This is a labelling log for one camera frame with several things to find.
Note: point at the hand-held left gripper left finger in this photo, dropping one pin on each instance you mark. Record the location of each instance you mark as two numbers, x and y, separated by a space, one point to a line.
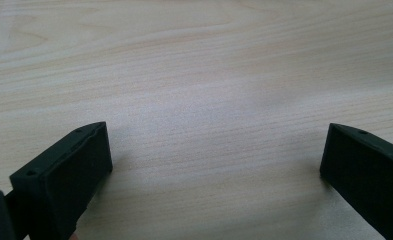
67 173

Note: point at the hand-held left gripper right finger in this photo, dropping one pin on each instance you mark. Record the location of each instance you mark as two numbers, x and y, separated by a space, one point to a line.
370 170

